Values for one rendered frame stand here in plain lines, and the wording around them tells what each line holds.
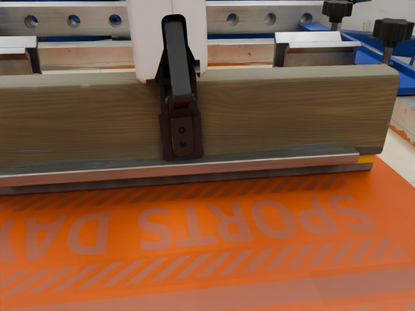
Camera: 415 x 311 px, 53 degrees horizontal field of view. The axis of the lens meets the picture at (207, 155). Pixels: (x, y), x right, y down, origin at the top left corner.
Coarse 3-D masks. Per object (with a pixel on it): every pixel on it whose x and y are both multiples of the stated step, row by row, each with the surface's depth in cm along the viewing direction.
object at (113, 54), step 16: (48, 48) 64; (64, 48) 64; (80, 48) 65; (96, 48) 65; (112, 48) 66; (128, 48) 66; (208, 48) 68; (224, 48) 68; (240, 48) 69; (256, 48) 69; (272, 48) 70; (48, 64) 65; (64, 64) 66; (80, 64) 66; (96, 64) 66; (112, 64) 67; (128, 64) 67; (208, 64) 69; (224, 64) 70; (240, 64) 70; (256, 64) 70; (272, 64) 71; (400, 96) 47; (400, 112) 46; (400, 128) 46
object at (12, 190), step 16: (160, 176) 36; (176, 176) 36; (192, 176) 36; (208, 176) 36; (224, 176) 37; (240, 176) 37; (256, 176) 37; (272, 176) 38; (0, 192) 34; (16, 192) 34; (32, 192) 34; (48, 192) 35
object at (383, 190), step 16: (352, 176) 38; (368, 176) 38; (384, 176) 38; (400, 176) 38; (368, 192) 36; (384, 192) 36; (400, 192) 36; (368, 208) 34; (384, 208) 34; (400, 208) 34; (384, 224) 32; (400, 224) 32; (400, 240) 30
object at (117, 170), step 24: (0, 168) 32; (24, 168) 32; (48, 168) 32; (72, 168) 32; (96, 168) 32; (120, 168) 32; (144, 168) 32; (168, 168) 33; (192, 168) 33; (216, 168) 33; (240, 168) 34; (264, 168) 34
